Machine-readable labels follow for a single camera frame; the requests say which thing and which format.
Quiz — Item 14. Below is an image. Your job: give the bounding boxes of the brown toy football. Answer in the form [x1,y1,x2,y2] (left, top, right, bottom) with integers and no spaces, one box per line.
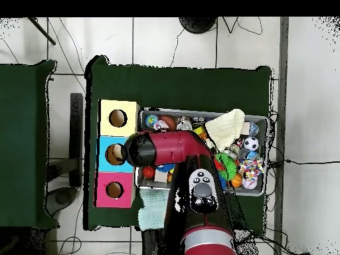
[159,114,178,131]

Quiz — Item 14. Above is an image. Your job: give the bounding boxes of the green fuzzy caterpillar toy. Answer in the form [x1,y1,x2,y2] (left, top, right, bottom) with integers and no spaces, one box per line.
[214,152,238,181]

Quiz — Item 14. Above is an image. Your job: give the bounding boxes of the black cable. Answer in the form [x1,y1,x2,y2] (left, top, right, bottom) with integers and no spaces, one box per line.
[268,158,340,169]

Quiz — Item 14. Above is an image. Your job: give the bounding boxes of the shallow mesh bin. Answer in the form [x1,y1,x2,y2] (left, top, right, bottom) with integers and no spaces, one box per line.
[136,107,269,197]

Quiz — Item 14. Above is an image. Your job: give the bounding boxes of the grey rounded base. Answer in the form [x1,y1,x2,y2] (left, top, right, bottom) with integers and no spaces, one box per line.
[44,186,78,216]

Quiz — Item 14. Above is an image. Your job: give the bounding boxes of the black rod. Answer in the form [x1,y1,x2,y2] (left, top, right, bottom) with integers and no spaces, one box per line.
[27,17,56,46]

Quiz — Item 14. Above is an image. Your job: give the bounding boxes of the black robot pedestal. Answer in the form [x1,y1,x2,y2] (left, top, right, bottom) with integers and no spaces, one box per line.
[141,228,171,255]

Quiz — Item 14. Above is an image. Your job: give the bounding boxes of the wooden box with three holes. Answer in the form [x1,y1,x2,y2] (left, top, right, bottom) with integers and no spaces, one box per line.
[94,99,141,209]

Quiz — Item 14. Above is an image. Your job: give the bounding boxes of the cream yellow cloth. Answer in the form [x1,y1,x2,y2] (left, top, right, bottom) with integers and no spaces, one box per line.
[204,108,246,152]

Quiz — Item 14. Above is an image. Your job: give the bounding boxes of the mint green cloth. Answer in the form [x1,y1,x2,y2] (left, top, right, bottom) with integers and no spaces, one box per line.
[137,188,171,231]

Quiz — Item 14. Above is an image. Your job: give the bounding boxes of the black and white soccer ball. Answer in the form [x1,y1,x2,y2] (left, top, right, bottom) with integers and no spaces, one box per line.
[243,135,260,151]

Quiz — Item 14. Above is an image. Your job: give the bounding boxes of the black round base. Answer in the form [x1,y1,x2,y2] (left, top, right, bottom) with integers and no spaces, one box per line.
[178,17,217,35]

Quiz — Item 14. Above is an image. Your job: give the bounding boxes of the tan round toy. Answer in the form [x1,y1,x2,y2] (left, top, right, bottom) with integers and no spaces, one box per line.
[111,144,126,163]

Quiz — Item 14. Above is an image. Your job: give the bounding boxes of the small orange basketball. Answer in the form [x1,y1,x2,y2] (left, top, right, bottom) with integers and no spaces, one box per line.
[230,173,243,189]

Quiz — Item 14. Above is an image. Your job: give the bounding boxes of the red ball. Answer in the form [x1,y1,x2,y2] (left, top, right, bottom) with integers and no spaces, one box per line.
[142,166,156,179]

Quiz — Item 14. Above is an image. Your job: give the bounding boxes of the globe print ball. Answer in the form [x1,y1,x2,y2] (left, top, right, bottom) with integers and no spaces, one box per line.
[145,114,160,129]

